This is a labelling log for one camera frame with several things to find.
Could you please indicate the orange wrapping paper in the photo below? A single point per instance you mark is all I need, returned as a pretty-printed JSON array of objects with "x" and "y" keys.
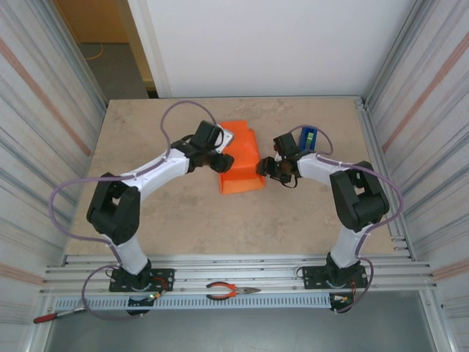
[{"x": 243, "y": 172}]

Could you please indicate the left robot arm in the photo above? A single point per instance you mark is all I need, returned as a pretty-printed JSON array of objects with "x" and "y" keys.
[{"x": 157, "y": 172}]

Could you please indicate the blue tape dispenser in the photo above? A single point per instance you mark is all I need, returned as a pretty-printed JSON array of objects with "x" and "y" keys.
[{"x": 303, "y": 139}]

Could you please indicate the aluminium mounting rail frame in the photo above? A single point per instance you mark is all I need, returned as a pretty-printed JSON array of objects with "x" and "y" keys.
[{"x": 238, "y": 267}]

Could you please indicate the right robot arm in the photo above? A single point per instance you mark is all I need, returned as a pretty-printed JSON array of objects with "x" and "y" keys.
[{"x": 344, "y": 249}]

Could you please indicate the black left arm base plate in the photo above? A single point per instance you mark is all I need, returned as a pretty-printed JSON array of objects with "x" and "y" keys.
[{"x": 165, "y": 275}]

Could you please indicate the brown wooden door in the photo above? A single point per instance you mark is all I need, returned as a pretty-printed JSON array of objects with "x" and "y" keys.
[{"x": 95, "y": 18}]

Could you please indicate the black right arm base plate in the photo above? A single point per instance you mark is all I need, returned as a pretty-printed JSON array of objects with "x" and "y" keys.
[{"x": 311, "y": 275}]

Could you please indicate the aluminium side rail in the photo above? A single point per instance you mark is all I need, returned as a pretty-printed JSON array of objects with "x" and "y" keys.
[{"x": 370, "y": 121}]

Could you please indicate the white door frame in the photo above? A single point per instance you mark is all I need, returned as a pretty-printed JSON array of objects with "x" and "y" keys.
[{"x": 146, "y": 36}]

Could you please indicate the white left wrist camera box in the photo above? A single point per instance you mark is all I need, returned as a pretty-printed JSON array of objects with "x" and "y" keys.
[{"x": 226, "y": 139}]

